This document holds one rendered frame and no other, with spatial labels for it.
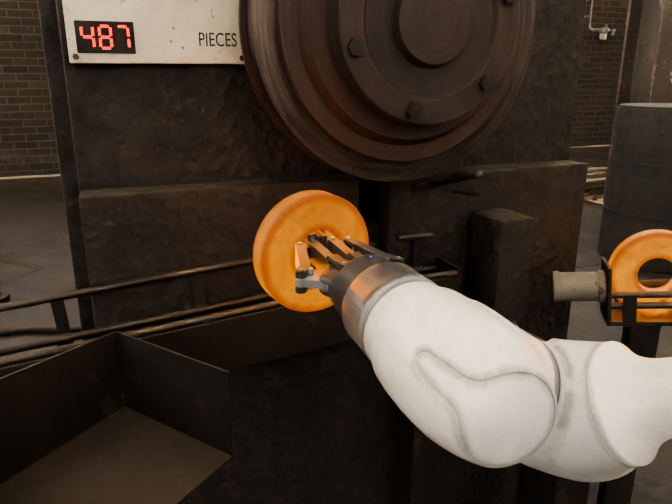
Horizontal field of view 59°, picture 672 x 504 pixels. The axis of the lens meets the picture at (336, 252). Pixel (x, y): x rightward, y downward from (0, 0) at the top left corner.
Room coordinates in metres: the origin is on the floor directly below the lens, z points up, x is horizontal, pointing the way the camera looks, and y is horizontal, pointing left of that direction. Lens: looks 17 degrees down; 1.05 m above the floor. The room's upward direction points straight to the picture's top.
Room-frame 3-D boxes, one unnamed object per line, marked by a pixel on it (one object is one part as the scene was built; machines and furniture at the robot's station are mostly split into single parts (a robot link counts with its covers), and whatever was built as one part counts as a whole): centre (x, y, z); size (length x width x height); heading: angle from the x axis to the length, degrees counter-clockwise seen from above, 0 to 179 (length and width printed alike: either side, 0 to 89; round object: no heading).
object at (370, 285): (0.51, -0.05, 0.83); 0.09 x 0.06 x 0.09; 111
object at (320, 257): (0.64, 0.01, 0.84); 0.11 x 0.01 x 0.04; 23
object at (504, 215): (1.07, -0.31, 0.68); 0.11 x 0.08 x 0.24; 21
